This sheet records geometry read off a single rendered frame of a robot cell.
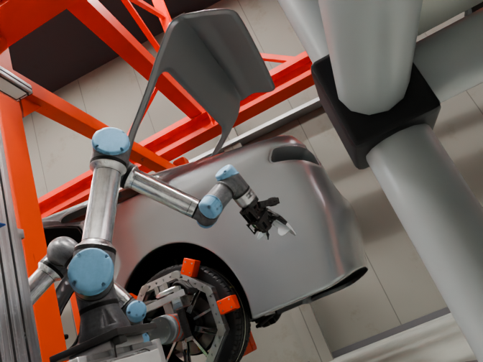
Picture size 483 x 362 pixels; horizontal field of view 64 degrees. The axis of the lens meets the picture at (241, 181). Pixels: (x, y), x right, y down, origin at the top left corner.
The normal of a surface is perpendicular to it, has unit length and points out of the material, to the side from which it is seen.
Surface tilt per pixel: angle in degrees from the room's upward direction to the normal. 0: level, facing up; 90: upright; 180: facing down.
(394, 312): 90
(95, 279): 96
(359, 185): 90
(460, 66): 135
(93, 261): 97
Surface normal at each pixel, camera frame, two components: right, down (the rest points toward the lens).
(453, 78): 0.03, 0.44
